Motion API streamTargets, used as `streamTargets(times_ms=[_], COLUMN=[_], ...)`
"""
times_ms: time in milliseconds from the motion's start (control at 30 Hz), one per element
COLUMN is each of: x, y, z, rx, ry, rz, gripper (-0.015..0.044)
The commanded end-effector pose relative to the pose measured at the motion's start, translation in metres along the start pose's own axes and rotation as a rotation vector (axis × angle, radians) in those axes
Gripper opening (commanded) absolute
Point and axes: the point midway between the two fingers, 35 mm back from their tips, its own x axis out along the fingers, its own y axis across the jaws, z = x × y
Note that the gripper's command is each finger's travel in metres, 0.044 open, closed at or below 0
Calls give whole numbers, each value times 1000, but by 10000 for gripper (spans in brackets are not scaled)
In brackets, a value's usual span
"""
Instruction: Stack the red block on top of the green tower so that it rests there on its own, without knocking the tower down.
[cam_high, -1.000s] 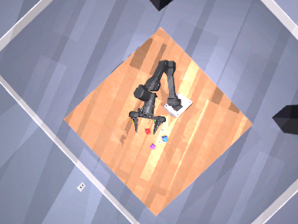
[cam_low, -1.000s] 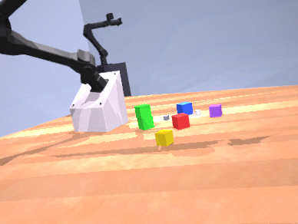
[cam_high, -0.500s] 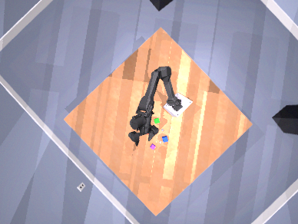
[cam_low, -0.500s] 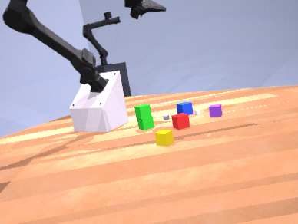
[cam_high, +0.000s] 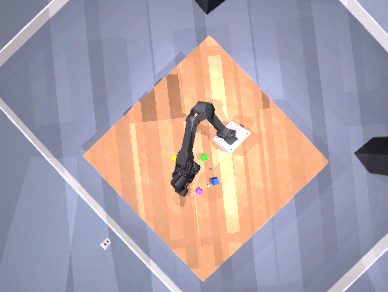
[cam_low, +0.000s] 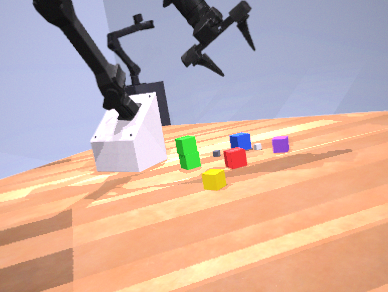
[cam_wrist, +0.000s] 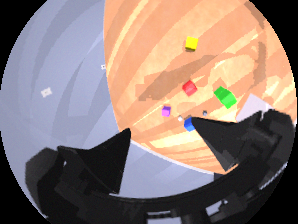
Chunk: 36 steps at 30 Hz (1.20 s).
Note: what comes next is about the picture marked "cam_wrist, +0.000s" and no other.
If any yellow block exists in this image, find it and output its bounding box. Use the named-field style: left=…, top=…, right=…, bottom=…
left=185, top=36, right=198, bottom=51

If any green block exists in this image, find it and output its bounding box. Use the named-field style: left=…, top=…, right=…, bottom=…
left=214, top=87, right=226, bottom=100
left=218, top=89, right=237, bottom=109

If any red block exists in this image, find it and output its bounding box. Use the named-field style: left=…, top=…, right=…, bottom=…
left=182, top=80, right=198, bottom=96

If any blue block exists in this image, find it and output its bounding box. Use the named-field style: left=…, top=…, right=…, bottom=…
left=184, top=117, right=194, bottom=132

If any purple block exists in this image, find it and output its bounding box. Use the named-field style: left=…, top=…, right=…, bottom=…
left=162, top=107, right=172, bottom=117

